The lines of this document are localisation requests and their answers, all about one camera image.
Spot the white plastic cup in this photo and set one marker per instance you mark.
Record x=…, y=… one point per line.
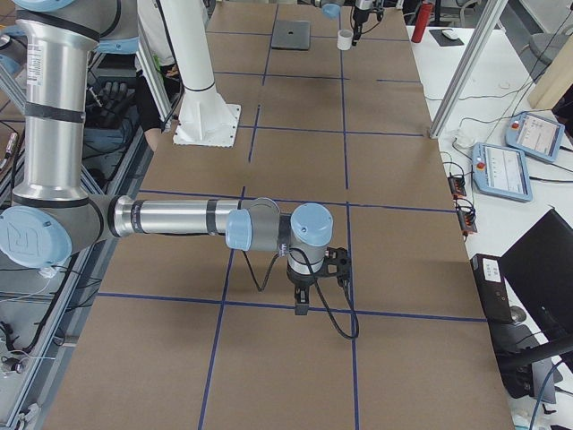
x=344, y=39

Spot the silver closed laptop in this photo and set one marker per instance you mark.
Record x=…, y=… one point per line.
x=291, y=35

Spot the red bottle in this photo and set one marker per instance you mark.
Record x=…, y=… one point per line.
x=423, y=16

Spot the black mouse pad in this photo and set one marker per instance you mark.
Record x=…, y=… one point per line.
x=442, y=41

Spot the white computer mouse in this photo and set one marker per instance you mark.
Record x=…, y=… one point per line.
x=450, y=34

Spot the orange black adapter lower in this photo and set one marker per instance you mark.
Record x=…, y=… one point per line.
x=466, y=213

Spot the orange black adapter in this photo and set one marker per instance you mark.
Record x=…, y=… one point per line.
x=457, y=186
x=466, y=213

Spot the orange black adapter upper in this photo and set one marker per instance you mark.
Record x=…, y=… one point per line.
x=457, y=186

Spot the wooden board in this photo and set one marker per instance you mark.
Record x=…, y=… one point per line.
x=554, y=50

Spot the person in white shirt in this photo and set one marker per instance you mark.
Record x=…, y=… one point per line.
x=157, y=76

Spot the near teach pendant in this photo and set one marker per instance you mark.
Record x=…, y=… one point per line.
x=501, y=171

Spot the teach pendant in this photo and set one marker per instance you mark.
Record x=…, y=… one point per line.
x=501, y=171
x=537, y=136

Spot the far teach pendant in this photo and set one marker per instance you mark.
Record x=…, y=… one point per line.
x=537, y=136

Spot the black desktop computer box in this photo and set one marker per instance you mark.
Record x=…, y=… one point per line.
x=522, y=362

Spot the black computer monitor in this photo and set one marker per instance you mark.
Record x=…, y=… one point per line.
x=538, y=268

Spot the black glove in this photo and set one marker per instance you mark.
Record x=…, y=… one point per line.
x=112, y=100

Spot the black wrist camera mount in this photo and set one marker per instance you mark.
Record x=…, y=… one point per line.
x=337, y=264

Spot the aluminium frame post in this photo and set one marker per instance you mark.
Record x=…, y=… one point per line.
x=483, y=30

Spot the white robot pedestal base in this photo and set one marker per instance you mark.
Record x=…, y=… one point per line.
x=204, y=118

